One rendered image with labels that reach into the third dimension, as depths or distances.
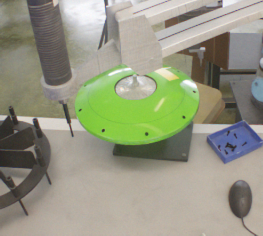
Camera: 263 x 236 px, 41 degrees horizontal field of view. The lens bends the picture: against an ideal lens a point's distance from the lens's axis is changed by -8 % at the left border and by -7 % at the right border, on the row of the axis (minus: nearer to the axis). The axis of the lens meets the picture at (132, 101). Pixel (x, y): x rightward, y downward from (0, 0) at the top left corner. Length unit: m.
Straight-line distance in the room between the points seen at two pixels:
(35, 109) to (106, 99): 1.88
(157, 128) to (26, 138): 0.36
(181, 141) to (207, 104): 0.62
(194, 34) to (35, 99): 2.40
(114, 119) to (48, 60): 0.42
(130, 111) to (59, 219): 0.31
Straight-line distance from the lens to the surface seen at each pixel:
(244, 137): 1.05
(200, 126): 1.07
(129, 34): 0.46
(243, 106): 1.25
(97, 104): 0.90
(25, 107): 2.80
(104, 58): 0.50
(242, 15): 0.55
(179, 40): 0.51
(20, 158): 0.93
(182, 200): 0.89
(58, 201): 0.93
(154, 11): 0.48
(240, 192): 0.87
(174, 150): 0.99
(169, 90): 0.91
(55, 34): 0.45
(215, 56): 1.70
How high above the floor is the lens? 1.64
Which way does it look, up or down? 39 degrees down
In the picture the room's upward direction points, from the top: 6 degrees counter-clockwise
